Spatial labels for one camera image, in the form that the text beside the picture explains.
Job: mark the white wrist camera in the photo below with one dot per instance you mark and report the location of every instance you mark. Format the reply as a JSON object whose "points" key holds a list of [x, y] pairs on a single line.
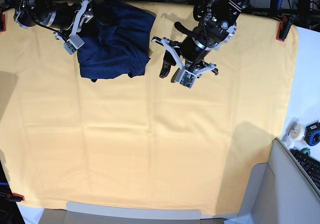
{"points": [[187, 79], [73, 44]]}

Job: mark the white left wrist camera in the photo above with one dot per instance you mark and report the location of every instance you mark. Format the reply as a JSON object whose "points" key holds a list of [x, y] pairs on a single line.
{"points": [[187, 79]]}

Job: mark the blue black tape measure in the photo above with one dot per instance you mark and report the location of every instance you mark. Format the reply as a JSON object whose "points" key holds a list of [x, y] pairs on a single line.
{"points": [[312, 133]]}

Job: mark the yellow table cloth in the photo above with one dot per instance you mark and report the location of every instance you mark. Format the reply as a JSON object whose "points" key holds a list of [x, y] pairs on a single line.
{"points": [[141, 142]]}

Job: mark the black keyboard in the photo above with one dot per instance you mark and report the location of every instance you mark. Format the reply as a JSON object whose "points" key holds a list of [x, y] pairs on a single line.
{"points": [[309, 169]]}

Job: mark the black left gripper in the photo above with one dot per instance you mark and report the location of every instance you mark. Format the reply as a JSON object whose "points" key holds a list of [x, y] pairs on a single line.
{"points": [[191, 50]]}

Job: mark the red black clamp right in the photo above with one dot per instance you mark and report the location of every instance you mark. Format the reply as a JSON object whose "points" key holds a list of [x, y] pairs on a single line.
{"points": [[284, 27]]}

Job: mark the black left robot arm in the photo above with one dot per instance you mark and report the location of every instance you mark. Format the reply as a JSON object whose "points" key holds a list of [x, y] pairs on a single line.
{"points": [[217, 21]]}

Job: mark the white tape dispenser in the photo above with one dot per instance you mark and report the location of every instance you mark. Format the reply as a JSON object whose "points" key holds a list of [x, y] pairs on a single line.
{"points": [[294, 132]]}

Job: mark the blue long-sleeve shirt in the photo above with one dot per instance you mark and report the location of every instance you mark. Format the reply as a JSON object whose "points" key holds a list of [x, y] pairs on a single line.
{"points": [[116, 41]]}

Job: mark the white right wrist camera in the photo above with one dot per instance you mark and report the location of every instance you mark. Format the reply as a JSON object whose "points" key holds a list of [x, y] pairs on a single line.
{"points": [[73, 44]]}

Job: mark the green tape roll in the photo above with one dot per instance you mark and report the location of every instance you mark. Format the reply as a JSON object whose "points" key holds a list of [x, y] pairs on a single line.
{"points": [[306, 151]]}

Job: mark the red black clamp lower left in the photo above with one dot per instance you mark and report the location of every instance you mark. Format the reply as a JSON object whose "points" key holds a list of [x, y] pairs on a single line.
{"points": [[14, 197]]}

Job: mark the red black clamp upper left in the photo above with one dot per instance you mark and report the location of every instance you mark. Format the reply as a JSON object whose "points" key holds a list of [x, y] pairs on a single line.
{"points": [[2, 21]]}

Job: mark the red black clamp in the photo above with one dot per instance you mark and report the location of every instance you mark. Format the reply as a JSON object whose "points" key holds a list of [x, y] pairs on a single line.
{"points": [[14, 197], [2, 21], [284, 27]]}

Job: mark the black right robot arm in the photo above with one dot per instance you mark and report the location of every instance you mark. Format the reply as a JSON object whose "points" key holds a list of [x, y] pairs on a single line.
{"points": [[30, 13]]}

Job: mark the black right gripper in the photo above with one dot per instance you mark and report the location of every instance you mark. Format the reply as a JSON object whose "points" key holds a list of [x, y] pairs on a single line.
{"points": [[77, 12]]}

